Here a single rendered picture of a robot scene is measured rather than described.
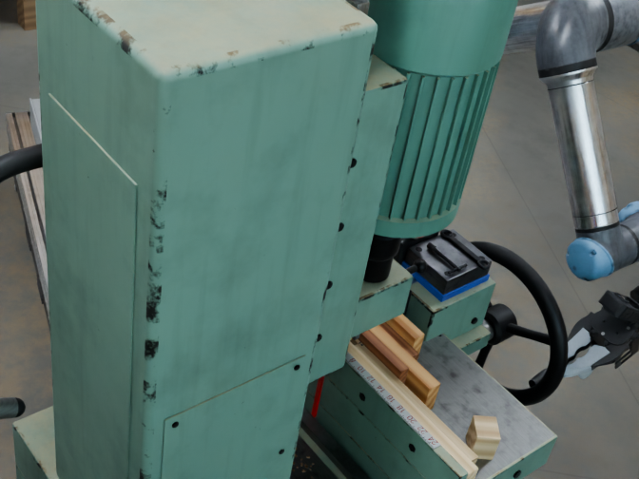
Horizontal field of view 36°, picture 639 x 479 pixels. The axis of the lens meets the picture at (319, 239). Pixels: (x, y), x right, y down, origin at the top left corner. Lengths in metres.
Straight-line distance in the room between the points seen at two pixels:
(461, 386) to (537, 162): 2.32
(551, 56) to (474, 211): 1.71
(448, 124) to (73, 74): 0.41
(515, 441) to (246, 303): 0.54
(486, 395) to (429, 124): 0.49
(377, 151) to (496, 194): 2.42
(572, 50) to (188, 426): 0.93
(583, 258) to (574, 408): 1.11
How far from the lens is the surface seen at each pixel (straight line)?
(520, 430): 1.39
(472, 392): 1.41
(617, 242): 1.72
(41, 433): 1.42
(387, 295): 1.28
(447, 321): 1.47
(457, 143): 1.09
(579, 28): 1.67
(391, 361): 1.34
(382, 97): 0.98
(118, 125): 0.83
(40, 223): 2.69
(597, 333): 1.71
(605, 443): 2.71
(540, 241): 3.28
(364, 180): 1.03
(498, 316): 1.64
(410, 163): 1.08
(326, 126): 0.88
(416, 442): 1.27
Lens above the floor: 1.89
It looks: 38 degrees down
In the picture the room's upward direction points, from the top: 10 degrees clockwise
